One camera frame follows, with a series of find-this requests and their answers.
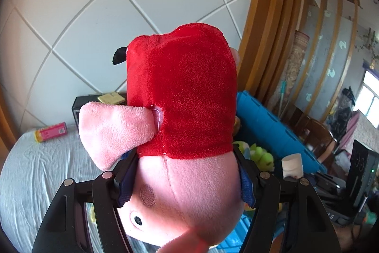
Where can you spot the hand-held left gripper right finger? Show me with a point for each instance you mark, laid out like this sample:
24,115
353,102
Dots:
248,190

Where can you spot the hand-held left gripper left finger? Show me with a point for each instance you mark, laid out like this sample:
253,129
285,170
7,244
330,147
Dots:
127,187

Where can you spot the green frog plush toy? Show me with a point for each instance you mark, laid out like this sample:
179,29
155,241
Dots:
262,156

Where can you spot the blue plastic container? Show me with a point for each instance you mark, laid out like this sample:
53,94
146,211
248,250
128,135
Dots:
266,128

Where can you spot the pink pig plush red dress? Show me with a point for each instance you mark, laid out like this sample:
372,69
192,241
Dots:
183,93

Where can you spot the white cylinder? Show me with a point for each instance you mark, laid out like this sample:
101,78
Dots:
291,165

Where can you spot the wooden chair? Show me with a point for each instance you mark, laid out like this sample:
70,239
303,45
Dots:
319,137

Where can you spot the pile of dark clothes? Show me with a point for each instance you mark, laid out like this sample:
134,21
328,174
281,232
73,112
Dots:
342,116

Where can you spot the window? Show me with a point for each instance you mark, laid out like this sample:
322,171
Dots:
371,93

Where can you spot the grey bed sheet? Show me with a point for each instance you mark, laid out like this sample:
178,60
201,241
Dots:
44,167

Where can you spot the small gold box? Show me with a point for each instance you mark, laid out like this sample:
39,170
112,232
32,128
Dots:
111,98

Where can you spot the pink chips can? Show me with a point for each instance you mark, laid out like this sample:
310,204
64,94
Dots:
51,132

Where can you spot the black gift box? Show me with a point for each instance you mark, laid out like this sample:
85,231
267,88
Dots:
86,100

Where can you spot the patterned hanging cloth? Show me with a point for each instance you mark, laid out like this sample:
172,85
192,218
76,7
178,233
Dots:
297,63

